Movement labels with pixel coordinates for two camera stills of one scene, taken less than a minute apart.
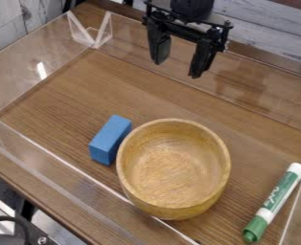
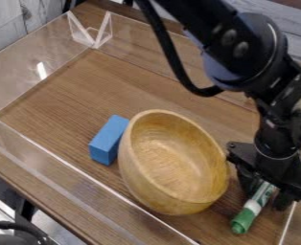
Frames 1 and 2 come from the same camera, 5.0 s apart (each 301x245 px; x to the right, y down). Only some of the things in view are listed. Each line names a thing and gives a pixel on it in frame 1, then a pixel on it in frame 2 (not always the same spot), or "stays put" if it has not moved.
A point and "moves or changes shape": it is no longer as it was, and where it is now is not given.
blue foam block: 105,145 stays put
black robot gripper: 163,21 to 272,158
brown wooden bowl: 173,167 moves or changes shape
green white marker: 274,202 to 254,206
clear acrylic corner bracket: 93,36 stays put
